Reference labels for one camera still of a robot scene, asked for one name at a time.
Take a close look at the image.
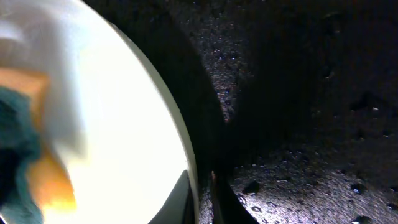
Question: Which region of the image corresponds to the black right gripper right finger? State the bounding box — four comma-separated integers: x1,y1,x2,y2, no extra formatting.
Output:
210,171,258,224

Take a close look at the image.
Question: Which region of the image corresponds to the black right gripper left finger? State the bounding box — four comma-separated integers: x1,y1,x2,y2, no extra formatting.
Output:
149,170,195,224

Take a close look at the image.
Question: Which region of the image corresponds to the mint green plate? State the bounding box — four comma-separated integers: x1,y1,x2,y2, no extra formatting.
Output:
1,1,199,223

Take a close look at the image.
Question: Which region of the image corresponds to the green and yellow sponge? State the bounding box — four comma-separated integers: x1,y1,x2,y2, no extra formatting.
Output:
1,68,76,223

